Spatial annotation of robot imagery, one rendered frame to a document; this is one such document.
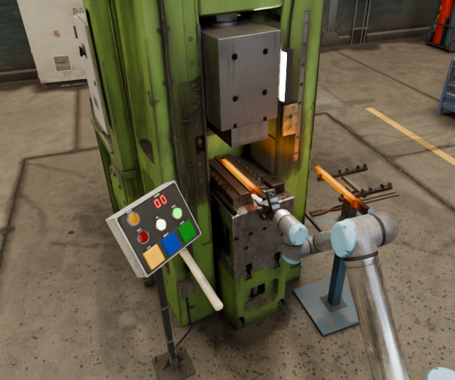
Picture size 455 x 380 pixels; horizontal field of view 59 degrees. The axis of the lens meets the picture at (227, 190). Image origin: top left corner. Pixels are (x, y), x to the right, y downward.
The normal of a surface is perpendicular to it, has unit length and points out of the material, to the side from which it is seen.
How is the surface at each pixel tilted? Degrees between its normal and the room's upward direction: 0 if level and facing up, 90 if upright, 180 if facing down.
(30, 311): 0
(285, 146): 90
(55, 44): 90
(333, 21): 90
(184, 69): 90
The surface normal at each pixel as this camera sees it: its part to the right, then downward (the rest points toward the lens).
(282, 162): 0.46, 0.48
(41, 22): 0.26, 0.53
